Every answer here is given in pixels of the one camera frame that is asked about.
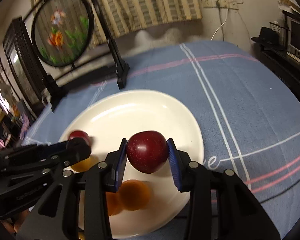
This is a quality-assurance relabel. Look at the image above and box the round goldfish screen ornament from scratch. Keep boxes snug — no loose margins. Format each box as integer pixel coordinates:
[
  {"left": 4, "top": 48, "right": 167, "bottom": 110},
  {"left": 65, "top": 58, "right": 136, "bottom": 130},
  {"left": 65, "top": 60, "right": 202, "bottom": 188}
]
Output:
[{"left": 31, "top": 0, "right": 94, "bottom": 68}]

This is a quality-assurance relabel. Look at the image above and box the white power cable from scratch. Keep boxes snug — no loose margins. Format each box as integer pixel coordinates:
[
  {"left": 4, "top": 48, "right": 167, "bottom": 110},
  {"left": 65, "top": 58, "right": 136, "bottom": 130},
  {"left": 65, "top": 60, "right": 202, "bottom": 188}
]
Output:
[{"left": 210, "top": 7, "right": 230, "bottom": 41}]

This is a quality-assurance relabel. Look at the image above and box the wall power strip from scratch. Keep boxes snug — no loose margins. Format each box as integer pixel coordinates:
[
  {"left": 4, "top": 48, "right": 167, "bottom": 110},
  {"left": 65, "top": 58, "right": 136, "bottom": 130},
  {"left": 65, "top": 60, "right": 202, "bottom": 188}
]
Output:
[{"left": 201, "top": 0, "right": 239, "bottom": 10}]

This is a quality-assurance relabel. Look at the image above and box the small orange fruit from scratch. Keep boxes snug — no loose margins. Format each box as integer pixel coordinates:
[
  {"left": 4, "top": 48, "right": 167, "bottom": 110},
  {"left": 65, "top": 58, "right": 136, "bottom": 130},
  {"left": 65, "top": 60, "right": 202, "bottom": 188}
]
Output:
[{"left": 71, "top": 155, "right": 98, "bottom": 172}]

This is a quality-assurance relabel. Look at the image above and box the dark red plum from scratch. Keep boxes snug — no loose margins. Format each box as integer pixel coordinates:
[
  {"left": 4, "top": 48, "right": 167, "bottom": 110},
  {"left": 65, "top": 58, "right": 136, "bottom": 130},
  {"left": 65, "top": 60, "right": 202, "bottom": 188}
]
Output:
[{"left": 127, "top": 131, "right": 169, "bottom": 174}]

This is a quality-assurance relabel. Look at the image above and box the white kettle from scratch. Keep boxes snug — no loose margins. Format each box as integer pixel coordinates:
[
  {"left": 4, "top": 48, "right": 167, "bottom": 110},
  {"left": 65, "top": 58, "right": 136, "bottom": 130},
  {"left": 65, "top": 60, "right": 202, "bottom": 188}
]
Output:
[{"left": 41, "top": 88, "right": 52, "bottom": 107}]

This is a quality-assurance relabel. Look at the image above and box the striped beige curtain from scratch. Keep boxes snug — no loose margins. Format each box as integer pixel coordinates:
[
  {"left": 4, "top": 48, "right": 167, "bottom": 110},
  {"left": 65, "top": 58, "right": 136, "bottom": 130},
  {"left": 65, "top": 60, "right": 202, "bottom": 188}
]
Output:
[{"left": 27, "top": 0, "right": 203, "bottom": 47}]

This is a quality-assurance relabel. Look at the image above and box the blue striped tablecloth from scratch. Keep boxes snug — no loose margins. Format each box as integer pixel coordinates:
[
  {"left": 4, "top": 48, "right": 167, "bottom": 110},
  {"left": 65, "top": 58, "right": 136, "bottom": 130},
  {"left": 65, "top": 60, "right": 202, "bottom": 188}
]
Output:
[{"left": 23, "top": 41, "right": 300, "bottom": 237}]

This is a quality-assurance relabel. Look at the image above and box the large orange on plate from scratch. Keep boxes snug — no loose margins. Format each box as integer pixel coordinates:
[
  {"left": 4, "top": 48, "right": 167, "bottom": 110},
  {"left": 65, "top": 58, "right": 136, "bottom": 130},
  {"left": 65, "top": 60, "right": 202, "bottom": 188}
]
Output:
[{"left": 118, "top": 180, "right": 151, "bottom": 211}]

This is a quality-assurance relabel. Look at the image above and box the white round plate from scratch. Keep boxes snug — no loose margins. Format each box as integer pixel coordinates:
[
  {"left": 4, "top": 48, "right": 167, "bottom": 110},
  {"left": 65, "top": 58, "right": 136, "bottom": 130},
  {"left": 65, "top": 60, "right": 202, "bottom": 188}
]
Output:
[{"left": 61, "top": 90, "right": 204, "bottom": 239}]

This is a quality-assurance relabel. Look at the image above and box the black hat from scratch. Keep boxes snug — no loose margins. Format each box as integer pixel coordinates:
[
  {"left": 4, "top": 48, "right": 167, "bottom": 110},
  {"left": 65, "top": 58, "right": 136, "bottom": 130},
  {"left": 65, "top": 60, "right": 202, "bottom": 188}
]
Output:
[{"left": 251, "top": 27, "right": 281, "bottom": 46}]

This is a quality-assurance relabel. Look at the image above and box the small orange on plate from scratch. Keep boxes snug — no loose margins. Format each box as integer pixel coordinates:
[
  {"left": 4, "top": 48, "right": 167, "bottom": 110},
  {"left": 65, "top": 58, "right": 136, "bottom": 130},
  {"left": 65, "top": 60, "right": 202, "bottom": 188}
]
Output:
[{"left": 106, "top": 192, "right": 123, "bottom": 216}]

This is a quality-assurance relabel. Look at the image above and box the dark framed picture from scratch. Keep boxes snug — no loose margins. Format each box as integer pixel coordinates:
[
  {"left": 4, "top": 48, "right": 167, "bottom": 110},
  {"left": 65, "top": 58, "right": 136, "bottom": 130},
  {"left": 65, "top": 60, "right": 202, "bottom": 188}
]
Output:
[{"left": 2, "top": 17, "right": 45, "bottom": 107}]

